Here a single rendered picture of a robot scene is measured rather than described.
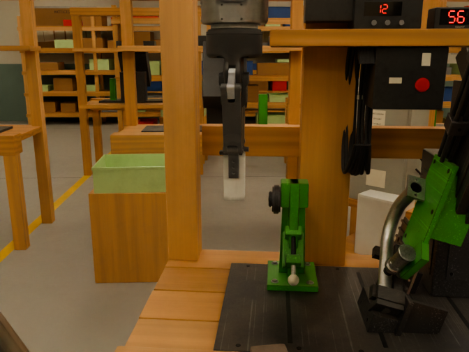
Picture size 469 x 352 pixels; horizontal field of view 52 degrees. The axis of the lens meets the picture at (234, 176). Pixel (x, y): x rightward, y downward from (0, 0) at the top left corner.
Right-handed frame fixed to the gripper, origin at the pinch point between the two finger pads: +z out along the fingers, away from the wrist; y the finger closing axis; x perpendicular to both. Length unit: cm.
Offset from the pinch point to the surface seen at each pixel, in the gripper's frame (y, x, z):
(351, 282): -51, 27, 42
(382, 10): -56, 31, -27
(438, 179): -32, 40, 8
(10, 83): -971, -577, 52
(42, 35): -979, -496, -51
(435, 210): -28.2, 38.1, 13.7
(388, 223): -43, 33, 22
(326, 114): -65, 20, -1
